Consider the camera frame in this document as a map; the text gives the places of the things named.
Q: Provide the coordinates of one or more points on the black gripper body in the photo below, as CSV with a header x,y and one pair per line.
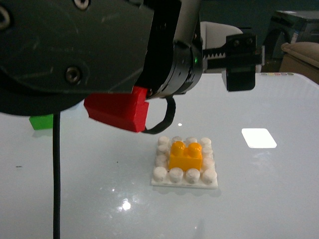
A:
x,y
238,57

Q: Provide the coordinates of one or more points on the yellow toy block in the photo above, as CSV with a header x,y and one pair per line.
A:
x,y
185,157

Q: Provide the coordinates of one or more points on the white studded base plate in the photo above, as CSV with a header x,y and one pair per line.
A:
x,y
205,178

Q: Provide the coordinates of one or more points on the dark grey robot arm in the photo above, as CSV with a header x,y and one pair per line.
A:
x,y
54,53

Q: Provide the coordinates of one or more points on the green toy block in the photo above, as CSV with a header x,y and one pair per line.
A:
x,y
41,122

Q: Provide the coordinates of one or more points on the right beige chair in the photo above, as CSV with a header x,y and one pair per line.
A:
x,y
214,34

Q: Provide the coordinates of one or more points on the dark counter cabinet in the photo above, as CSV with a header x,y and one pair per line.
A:
x,y
249,13

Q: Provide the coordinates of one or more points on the black appliance box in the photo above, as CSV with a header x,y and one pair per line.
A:
x,y
290,26

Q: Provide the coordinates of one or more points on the tan cushioned seat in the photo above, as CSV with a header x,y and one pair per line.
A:
x,y
301,58

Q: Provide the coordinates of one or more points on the red camera mount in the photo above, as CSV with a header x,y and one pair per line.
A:
x,y
124,111

